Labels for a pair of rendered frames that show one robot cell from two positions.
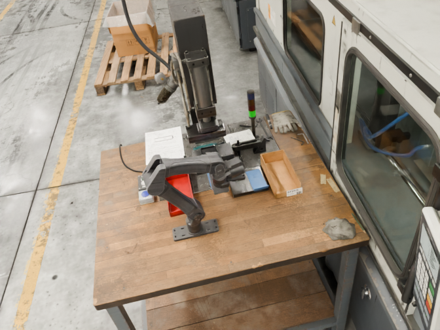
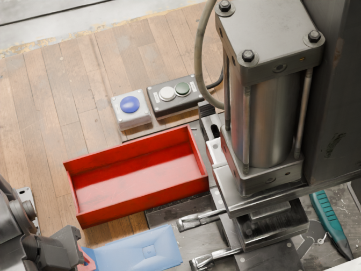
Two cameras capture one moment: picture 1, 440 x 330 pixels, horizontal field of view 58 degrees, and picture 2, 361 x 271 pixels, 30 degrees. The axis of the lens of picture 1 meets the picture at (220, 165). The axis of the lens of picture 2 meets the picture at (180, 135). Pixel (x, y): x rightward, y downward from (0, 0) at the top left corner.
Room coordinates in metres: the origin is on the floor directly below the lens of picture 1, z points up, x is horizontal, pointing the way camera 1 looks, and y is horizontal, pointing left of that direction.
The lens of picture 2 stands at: (1.41, -0.41, 2.04)
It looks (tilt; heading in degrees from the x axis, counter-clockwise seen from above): 58 degrees down; 85
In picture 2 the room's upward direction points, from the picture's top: 8 degrees counter-clockwise
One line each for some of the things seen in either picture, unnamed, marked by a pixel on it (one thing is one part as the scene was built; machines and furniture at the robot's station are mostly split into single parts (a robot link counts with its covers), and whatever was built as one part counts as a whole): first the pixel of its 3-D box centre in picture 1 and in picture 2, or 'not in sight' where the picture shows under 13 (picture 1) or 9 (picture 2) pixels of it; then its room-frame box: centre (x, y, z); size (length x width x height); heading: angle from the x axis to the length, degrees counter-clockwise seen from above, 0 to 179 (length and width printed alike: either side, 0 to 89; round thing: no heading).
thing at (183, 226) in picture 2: not in sight; (197, 220); (1.46, 0.07, 0.98); 0.07 x 0.02 x 0.01; 5
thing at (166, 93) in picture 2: not in sight; (167, 94); (1.46, 0.38, 0.93); 0.03 x 0.03 x 0.02
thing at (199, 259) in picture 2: not in sight; (211, 260); (1.46, 0.00, 0.98); 0.07 x 0.02 x 0.01; 5
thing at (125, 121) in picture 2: (146, 198); (131, 113); (1.38, 0.37, 0.90); 0.07 x 0.07 x 0.06; 5
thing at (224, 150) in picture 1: (212, 152); (256, 232); (1.55, 0.03, 0.98); 0.20 x 0.10 x 0.01; 95
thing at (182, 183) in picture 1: (179, 191); (136, 176); (1.37, 0.21, 0.93); 0.25 x 0.12 x 0.06; 5
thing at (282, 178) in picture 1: (280, 173); not in sight; (1.38, -0.28, 0.93); 0.25 x 0.13 x 0.08; 5
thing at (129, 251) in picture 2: not in sight; (131, 254); (1.34, 0.02, 1.01); 0.15 x 0.07 x 0.03; 5
